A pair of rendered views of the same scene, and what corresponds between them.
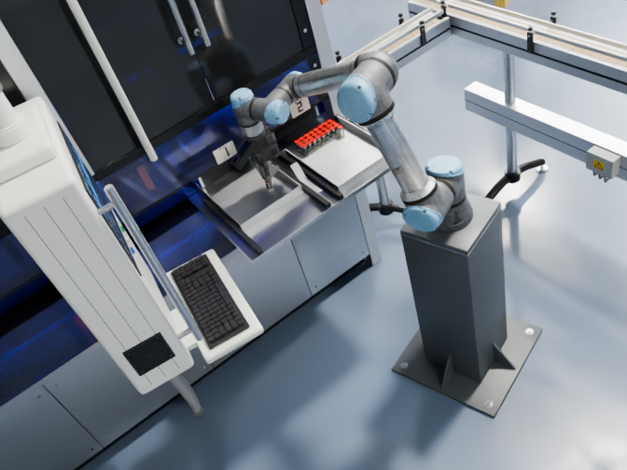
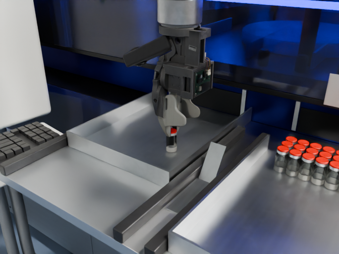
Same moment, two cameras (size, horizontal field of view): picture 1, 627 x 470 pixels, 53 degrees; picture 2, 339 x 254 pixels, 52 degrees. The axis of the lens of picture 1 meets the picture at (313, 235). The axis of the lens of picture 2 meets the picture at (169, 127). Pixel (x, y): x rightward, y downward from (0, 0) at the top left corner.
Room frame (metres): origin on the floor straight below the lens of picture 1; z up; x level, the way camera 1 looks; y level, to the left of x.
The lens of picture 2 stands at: (1.50, -0.43, 1.24)
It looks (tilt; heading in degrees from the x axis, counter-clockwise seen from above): 26 degrees down; 59
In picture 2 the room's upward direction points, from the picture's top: straight up
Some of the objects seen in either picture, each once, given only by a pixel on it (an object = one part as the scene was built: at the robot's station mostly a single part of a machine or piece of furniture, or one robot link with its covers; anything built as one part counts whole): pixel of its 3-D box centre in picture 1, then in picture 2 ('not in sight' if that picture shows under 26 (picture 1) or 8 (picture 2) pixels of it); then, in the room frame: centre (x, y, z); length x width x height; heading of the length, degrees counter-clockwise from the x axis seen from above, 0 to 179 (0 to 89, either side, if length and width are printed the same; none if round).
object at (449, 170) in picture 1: (444, 179); not in sight; (1.50, -0.45, 0.96); 0.13 x 0.12 x 0.14; 136
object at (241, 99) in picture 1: (245, 107); not in sight; (1.83, 0.08, 1.23); 0.09 x 0.08 x 0.11; 46
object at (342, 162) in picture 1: (339, 152); (305, 211); (1.89, -0.19, 0.90); 0.34 x 0.26 x 0.04; 23
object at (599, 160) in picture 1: (603, 162); not in sight; (1.80, -1.19, 0.50); 0.12 x 0.05 x 0.09; 23
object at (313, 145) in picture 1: (321, 140); (326, 173); (1.99, -0.14, 0.91); 0.18 x 0.02 x 0.05; 113
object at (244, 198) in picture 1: (247, 187); (166, 125); (1.86, 0.17, 0.90); 0.34 x 0.26 x 0.04; 23
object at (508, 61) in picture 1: (510, 117); not in sight; (2.31, -1.04, 0.46); 0.09 x 0.09 x 0.77; 23
